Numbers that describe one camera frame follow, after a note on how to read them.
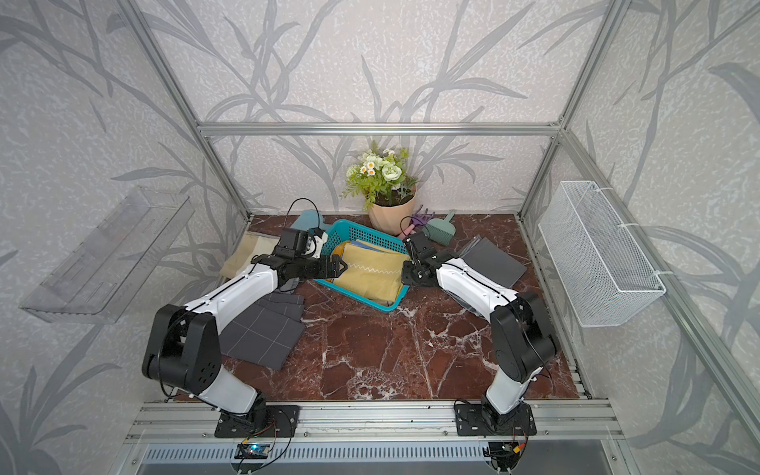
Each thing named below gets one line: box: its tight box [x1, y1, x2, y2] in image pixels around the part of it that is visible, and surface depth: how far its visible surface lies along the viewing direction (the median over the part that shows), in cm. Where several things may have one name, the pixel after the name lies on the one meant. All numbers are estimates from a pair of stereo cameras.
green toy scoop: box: [423, 209, 457, 247], surface depth 118 cm
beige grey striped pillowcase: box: [219, 230, 281, 281], surface depth 109 cm
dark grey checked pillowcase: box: [218, 292, 306, 371], surface depth 88 cm
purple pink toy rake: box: [397, 203, 436, 241], surface depth 122 cm
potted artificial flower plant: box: [339, 139, 418, 236], surface depth 96 cm
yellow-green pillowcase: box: [327, 238, 411, 306], surface depth 101 cm
